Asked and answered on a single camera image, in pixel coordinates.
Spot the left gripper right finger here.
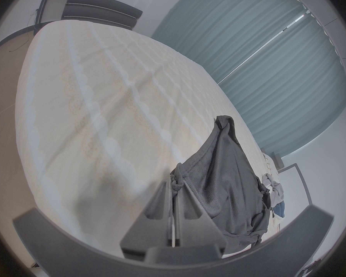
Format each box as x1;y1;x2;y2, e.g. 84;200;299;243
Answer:
174;181;228;253

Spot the pile of clothes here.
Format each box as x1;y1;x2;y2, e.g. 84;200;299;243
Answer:
261;172;286;219

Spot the blue-green curtain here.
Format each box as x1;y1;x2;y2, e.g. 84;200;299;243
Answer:
151;0;307;83
219;13;346;156

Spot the white printed pillow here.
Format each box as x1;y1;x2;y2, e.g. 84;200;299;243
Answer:
262;152;274;172

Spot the bed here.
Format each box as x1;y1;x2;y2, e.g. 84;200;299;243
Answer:
14;20;315;256

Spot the grey bedside table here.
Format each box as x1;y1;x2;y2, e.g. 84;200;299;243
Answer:
261;148;284;169

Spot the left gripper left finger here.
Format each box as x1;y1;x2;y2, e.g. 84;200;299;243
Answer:
120;178;173;253

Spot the black T-shirt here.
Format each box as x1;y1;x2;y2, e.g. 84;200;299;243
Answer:
170;115;272;253

